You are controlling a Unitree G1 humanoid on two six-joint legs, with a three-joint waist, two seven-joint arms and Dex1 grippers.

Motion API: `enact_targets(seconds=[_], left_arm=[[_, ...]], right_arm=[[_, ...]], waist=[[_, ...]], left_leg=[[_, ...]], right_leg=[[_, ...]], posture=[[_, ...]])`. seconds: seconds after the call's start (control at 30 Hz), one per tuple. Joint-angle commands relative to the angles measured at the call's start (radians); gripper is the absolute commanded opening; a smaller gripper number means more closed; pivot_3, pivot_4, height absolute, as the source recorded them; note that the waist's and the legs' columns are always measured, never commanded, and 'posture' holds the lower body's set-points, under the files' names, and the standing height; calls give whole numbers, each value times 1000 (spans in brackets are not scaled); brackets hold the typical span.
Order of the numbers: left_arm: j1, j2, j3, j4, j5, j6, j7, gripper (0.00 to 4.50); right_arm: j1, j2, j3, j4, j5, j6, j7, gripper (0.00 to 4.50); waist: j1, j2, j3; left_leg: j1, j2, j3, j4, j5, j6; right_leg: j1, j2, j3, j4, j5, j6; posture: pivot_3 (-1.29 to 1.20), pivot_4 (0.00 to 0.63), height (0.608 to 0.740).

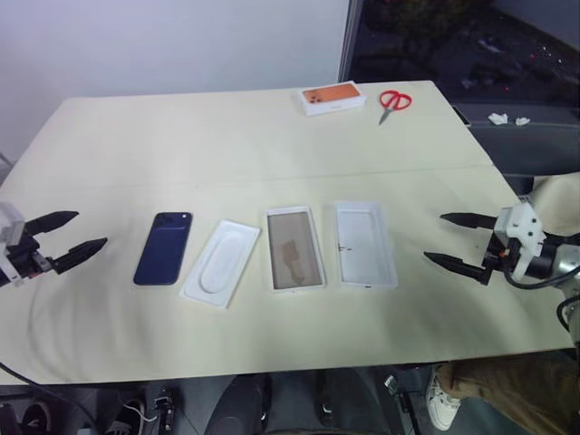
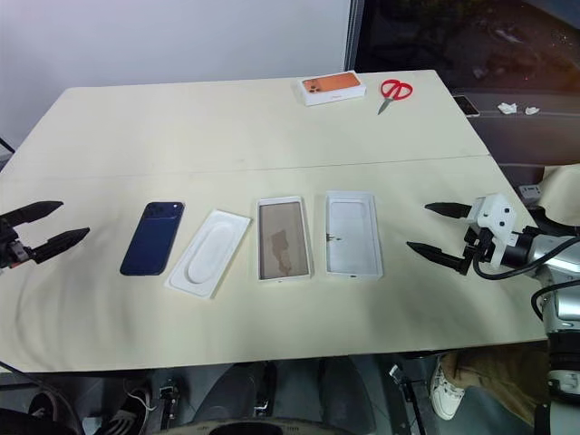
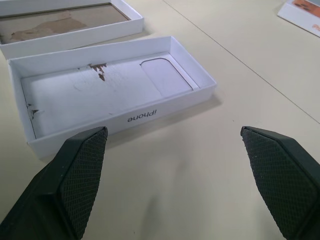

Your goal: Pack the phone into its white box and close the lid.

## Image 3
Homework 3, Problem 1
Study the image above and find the white box lid orange picture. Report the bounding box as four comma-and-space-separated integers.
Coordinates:
277, 0, 320, 38

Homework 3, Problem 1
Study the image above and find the white box with iPhone print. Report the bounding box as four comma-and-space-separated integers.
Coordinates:
7, 35, 218, 160

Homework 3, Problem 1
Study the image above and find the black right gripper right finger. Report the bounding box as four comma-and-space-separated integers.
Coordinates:
240, 125, 320, 240

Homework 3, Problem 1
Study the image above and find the white box with brown bottom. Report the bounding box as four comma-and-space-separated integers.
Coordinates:
0, 0, 145, 53

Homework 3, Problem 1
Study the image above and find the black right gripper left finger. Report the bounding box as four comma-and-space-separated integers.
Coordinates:
0, 126, 109, 240

